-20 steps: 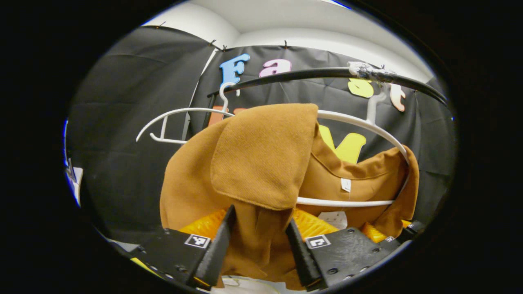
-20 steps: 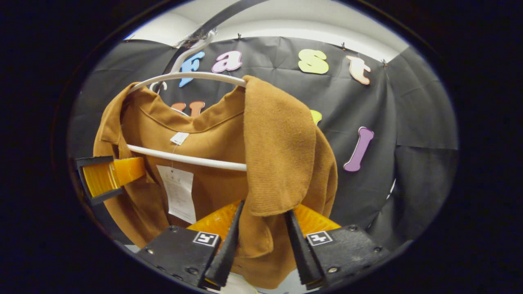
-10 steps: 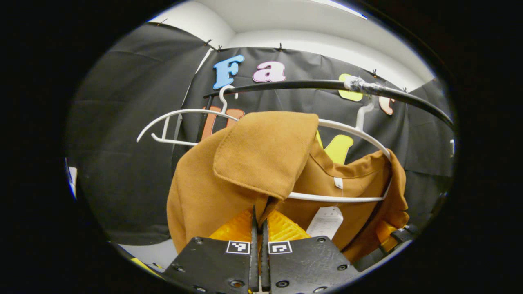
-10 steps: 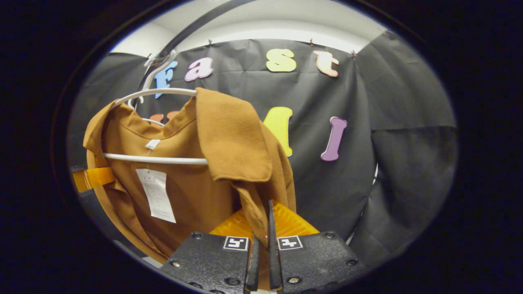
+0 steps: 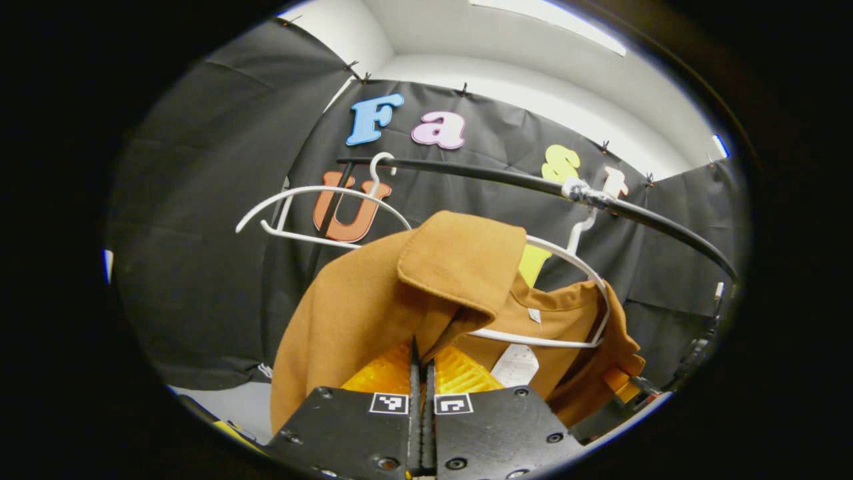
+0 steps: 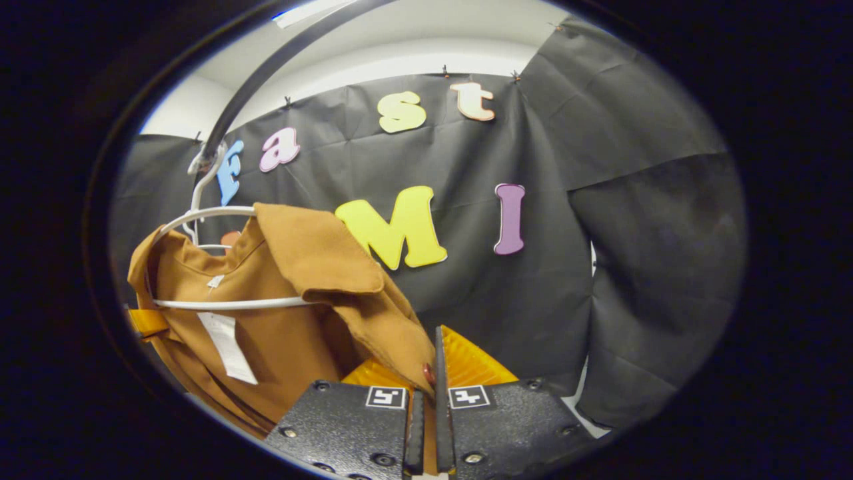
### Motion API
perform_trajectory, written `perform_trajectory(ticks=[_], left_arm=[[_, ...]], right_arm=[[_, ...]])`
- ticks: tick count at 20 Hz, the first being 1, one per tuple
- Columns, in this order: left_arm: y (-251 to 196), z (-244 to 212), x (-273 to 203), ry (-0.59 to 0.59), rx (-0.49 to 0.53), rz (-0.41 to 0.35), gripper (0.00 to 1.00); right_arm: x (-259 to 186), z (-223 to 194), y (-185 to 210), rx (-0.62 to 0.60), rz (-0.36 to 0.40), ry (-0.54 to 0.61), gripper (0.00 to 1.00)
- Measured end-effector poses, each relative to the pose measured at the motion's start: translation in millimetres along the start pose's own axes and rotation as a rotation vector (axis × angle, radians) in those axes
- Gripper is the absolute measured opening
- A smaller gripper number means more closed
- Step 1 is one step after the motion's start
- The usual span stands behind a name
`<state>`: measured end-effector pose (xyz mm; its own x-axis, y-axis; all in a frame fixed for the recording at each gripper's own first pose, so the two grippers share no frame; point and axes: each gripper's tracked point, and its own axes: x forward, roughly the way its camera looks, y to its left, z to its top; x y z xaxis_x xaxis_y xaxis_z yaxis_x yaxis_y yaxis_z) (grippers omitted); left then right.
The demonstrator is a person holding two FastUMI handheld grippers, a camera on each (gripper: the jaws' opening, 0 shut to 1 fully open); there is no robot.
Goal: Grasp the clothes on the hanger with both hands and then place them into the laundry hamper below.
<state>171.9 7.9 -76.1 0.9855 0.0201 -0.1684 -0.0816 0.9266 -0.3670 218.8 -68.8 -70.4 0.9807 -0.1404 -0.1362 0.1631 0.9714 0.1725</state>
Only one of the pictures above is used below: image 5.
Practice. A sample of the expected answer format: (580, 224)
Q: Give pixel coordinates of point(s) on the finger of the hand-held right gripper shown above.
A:
(623, 386)

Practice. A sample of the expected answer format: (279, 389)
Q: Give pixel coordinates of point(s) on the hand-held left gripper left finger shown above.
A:
(346, 433)

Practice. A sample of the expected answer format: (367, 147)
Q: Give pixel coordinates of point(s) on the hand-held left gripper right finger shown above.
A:
(496, 433)

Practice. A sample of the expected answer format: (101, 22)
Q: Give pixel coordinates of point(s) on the brown collared shirt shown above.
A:
(360, 306)

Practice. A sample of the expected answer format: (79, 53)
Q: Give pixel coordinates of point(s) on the white hanger with taped hook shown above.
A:
(586, 266)

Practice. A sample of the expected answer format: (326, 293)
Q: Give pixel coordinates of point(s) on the white plain hanger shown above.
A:
(313, 190)

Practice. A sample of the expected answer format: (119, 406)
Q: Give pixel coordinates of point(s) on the small ceiling light panel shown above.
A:
(721, 145)

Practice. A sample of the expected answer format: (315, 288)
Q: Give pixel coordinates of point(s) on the black backdrop cloth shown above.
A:
(200, 233)

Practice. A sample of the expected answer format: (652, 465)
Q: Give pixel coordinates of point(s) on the row of black backdrop clips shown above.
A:
(464, 88)

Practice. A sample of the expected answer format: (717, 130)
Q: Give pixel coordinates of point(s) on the black clothes rail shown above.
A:
(480, 174)

